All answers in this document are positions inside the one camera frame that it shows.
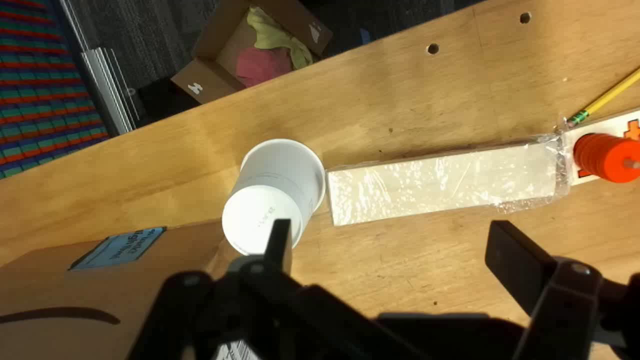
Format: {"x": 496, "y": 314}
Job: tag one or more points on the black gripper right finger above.
{"x": 517, "y": 257}

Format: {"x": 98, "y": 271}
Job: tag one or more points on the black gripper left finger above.
{"x": 279, "y": 242}

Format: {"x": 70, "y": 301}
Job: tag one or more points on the open cardboard box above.
{"x": 206, "y": 78}

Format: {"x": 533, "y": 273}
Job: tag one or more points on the large brown cardboard shipping box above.
{"x": 72, "y": 297}

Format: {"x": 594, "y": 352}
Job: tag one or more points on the white paper cup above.
{"x": 281, "y": 181}

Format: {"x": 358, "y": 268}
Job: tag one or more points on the pink cloth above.
{"x": 261, "y": 67}

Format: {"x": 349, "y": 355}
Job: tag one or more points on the yellow pencil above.
{"x": 611, "y": 96}

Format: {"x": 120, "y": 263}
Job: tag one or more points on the yellow green cloth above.
{"x": 281, "y": 33}

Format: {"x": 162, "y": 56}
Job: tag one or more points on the multicoloured woven curtain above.
{"x": 41, "y": 86}

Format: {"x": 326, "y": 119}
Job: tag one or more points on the aluminium extrusion rail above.
{"x": 110, "y": 86}

